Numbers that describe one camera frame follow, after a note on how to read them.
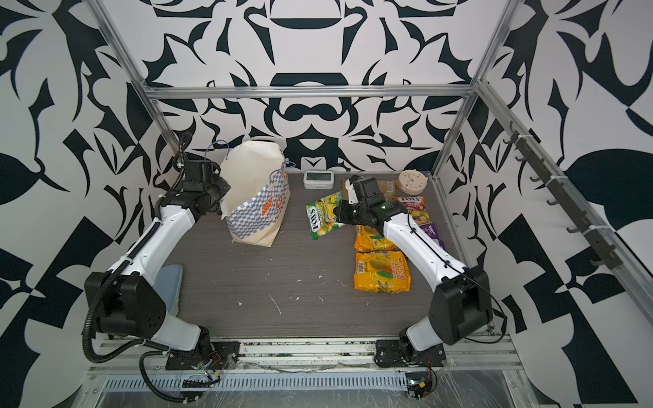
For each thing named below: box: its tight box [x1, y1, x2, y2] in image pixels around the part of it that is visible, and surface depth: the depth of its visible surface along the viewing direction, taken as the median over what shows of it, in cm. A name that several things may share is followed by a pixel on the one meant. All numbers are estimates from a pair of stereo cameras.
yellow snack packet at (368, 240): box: [353, 224, 399, 253], surface depth 95 cm
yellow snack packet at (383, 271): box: [353, 250, 411, 294], surface depth 87 cm
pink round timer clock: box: [397, 169, 428, 195], surface depth 117 cm
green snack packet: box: [306, 190, 346, 241], surface depth 86 cm
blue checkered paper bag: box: [220, 140, 291, 249], surface depth 90 cm
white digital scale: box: [303, 170, 336, 190], surface depth 117 cm
